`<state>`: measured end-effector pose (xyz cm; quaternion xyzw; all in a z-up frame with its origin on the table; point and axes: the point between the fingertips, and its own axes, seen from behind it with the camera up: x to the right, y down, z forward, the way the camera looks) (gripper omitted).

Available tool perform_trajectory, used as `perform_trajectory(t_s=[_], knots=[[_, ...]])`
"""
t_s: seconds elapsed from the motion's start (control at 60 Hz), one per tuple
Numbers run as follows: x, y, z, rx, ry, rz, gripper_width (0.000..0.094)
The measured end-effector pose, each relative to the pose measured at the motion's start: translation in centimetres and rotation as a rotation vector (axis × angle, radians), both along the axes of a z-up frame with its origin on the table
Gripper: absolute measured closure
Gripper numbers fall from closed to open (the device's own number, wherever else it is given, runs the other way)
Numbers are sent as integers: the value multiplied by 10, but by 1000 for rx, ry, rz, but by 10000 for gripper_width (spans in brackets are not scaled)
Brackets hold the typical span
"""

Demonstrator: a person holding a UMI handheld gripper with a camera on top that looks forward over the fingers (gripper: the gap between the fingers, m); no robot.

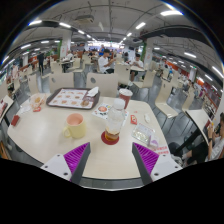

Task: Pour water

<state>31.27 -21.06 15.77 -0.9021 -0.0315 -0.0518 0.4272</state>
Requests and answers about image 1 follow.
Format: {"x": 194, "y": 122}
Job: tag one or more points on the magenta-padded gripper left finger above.
{"x": 73, "y": 160}

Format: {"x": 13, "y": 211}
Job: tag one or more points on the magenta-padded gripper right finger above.
{"x": 150, "y": 160}

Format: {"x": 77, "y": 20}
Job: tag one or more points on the clear white-capped drink bottle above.
{"x": 115, "y": 120}

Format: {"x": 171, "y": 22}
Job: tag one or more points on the clear plastic packet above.
{"x": 143, "y": 133}

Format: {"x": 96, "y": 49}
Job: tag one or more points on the yellow mug with pink inside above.
{"x": 76, "y": 130}

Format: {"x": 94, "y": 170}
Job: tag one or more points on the flat round red coaster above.
{"x": 105, "y": 140}

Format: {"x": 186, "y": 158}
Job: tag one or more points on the small white tissue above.
{"x": 147, "y": 118}

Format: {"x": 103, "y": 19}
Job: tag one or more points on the printed paper leaflet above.
{"x": 100, "y": 110}

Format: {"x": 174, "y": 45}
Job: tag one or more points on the dark food tray with paper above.
{"x": 66, "y": 98}

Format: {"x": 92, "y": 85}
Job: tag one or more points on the person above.
{"x": 103, "y": 63}
{"x": 40, "y": 60}
{"x": 137, "y": 63}
{"x": 216, "y": 146}

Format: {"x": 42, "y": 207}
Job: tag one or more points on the crumpled food wrapper paper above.
{"x": 37, "y": 100}

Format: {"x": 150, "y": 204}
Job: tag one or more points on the small red flat item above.
{"x": 15, "y": 120}

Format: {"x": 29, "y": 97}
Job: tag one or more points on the crumpled white napkin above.
{"x": 92, "y": 92}

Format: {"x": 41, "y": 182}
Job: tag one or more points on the group of beige chairs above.
{"x": 61, "y": 81}

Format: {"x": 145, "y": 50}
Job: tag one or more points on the ceiling air conditioner unit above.
{"x": 84, "y": 19}

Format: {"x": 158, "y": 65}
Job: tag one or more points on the group of ceiling lights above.
{"x": 171, "y": 13}

